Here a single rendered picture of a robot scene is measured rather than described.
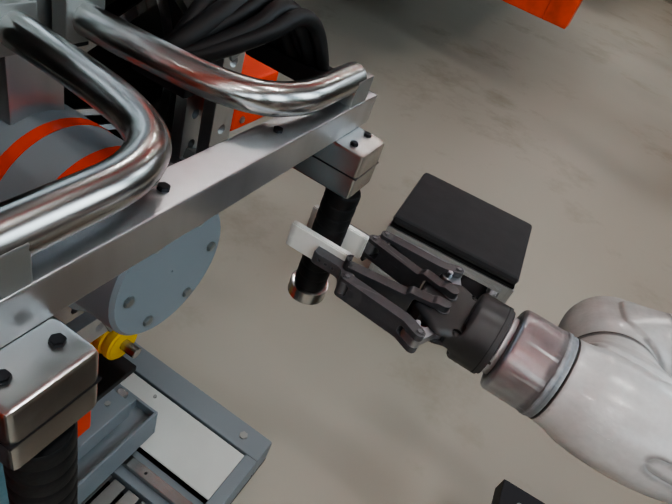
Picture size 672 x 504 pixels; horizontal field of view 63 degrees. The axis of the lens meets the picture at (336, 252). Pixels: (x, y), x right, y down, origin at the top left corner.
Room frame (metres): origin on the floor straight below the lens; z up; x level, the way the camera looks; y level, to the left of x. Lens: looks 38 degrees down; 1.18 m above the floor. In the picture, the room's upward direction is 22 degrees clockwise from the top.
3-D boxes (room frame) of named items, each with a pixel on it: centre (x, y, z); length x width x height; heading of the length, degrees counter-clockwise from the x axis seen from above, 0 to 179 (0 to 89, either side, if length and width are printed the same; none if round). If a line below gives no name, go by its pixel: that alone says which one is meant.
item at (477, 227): (1.47, -0.34, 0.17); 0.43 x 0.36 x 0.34; 80
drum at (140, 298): (0.34, 0.22, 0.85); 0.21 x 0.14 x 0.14; 74
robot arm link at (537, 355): (0.40, -0.21, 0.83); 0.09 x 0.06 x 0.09; 164
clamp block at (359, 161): (0.47, 0.04, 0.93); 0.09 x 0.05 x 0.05; 74
